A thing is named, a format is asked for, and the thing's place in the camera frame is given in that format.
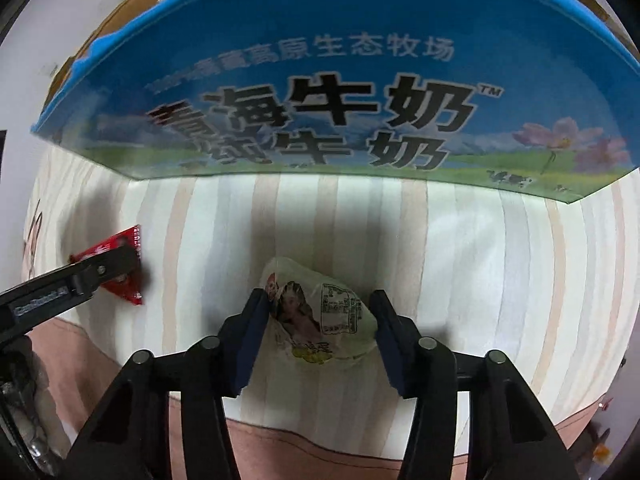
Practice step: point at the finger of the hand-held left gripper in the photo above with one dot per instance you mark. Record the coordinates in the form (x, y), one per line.
(90, 277)

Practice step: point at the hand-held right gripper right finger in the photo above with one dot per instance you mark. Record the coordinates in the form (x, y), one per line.
(392, 345)

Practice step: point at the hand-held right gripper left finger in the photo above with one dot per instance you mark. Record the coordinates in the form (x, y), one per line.
(250, 342)

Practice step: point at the small red dotted packet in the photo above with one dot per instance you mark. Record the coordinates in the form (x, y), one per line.
(129, 291)

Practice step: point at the white and green snack packet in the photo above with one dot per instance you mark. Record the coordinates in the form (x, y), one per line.
(340, 310)

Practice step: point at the blue and green milk carton box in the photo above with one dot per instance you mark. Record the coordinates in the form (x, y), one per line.
(320, 85)

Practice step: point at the striped bed sheet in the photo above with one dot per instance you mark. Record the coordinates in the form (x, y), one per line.
(450, 260)

